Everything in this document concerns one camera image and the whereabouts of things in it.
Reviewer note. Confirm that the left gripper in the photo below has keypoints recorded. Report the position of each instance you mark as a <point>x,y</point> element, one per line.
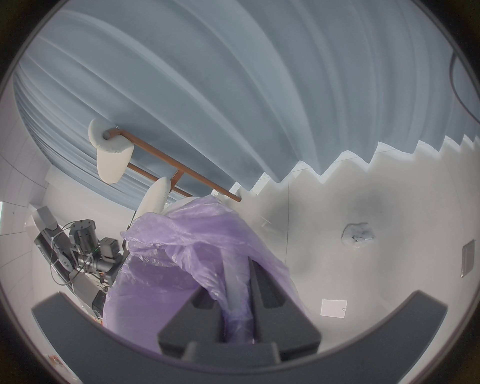
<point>99,264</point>

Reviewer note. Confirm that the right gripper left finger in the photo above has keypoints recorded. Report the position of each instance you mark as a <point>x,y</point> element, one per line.
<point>191,322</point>

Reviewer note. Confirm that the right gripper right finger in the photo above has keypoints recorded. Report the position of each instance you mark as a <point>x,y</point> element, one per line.
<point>285,322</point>

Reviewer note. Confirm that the purple plastic bag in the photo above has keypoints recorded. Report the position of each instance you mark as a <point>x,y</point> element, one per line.
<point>187,240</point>

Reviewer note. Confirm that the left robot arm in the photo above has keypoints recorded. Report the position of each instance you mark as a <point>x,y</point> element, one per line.
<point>84,236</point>

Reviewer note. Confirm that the white wooden chair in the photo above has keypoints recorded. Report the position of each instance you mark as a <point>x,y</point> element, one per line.
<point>112,157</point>

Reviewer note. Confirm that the crumpled white paper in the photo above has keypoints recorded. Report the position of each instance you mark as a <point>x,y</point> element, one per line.
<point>358,234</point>

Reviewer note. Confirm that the blue-green curtain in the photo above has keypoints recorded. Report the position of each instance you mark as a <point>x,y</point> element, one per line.
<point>243,75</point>

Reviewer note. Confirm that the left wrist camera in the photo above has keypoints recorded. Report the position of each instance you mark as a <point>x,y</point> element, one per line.
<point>108,248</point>

